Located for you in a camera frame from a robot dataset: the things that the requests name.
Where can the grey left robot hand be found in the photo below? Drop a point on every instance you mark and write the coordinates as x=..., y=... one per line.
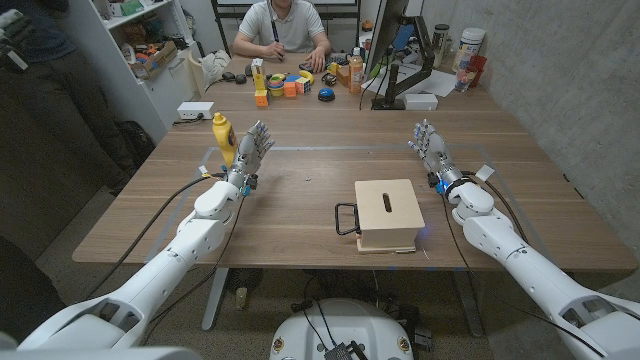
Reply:
x=247, y=155

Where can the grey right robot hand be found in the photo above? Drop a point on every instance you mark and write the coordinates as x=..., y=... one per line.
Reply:
x=435, y=152

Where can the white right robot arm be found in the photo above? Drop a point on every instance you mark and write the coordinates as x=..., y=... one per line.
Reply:
x=500, y=240

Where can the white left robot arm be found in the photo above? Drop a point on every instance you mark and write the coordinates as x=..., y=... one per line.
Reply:
x=195, y=240

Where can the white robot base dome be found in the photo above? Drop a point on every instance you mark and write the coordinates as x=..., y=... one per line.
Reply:
x=345, y=325

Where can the yellow mustard bottle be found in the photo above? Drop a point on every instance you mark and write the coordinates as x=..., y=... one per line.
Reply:
x=223, y=140

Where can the light wooden drawer box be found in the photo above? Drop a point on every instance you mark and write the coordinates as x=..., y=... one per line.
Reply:
x=390, y=210

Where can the orange juice bottle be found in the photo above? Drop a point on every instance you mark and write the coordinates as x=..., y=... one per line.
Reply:
x=356, y=72

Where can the white rectangular box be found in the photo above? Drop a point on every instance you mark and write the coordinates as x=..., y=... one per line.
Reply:
x=421, y=101

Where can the white paper tag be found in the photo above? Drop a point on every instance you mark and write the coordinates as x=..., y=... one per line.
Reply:
x=484, y=172

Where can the orange toy cube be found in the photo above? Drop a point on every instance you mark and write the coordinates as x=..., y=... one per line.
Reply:
x=261, y=98
x=290, y=90

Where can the white power socket box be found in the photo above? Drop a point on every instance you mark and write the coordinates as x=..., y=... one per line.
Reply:
x=195, y=110

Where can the white paper sheets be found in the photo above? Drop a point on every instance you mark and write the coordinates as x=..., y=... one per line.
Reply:
x=442, y=82

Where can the colourful stacking rings toy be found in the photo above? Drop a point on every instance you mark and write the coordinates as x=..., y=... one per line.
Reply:
x=276, y=86

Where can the black computer mouse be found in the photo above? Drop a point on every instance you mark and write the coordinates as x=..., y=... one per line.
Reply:
x=240, y=78
x=228, y=76

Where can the clear printed drinking glass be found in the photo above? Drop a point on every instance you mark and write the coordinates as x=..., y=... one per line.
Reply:
x=463, y=80

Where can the yellow tall toy block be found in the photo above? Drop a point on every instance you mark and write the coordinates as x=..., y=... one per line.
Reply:
x=258, y=75

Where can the multicoloured puzzle cube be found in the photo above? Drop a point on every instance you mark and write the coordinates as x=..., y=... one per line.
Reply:
x=302, y=85

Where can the white cloth bag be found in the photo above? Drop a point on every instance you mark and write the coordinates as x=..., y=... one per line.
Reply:
x=215, y=65

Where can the red plastic cup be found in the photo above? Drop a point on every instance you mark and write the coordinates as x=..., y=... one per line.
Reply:
x=479, y=67

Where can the yellow toy banana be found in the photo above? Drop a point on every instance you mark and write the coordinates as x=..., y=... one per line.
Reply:
x=307, y=76

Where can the blue push button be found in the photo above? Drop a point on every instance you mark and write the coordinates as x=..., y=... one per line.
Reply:
x=326, y=94

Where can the dark lidded jar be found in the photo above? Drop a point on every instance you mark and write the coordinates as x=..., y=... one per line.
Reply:
x=440, y=45

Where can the white labelled canister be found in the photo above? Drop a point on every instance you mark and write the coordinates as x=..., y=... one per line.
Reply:
x=468, y=50

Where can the black backpack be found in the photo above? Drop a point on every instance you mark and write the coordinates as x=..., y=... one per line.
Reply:
x=135, y=142

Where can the white shelf unit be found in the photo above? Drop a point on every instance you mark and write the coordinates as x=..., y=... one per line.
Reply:
x=150, y=95

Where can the small wooden box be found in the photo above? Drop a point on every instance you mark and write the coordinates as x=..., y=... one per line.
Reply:
x=343, y=76

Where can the black floor fan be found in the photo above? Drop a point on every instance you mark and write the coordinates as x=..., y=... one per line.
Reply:
x=245, y=279

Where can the dark pen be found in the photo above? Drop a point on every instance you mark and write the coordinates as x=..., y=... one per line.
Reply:
x=274, y=30

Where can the cardboard box with toys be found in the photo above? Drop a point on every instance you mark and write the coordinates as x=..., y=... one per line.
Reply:
x=155, y=62

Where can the black keyboard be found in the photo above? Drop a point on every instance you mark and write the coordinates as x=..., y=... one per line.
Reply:
x=339, y=61

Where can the dark computer monitor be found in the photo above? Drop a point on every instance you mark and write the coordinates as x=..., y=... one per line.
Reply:
x=387, y=30

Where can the seated person in white polo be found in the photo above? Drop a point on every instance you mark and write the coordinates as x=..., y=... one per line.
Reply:
x=292, y=25

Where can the grey metal table leg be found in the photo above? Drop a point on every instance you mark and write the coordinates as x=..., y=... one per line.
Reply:
x=468, y=305
x=215, y=300

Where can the standing person in dark clothes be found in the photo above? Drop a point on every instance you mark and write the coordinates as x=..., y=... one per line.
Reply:
x=60, y=125

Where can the white robot torso edge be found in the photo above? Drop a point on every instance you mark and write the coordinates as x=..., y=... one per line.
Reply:
x=100, y=354

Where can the grey white handheld device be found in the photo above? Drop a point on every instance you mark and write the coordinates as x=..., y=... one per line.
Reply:
x=12, y=40

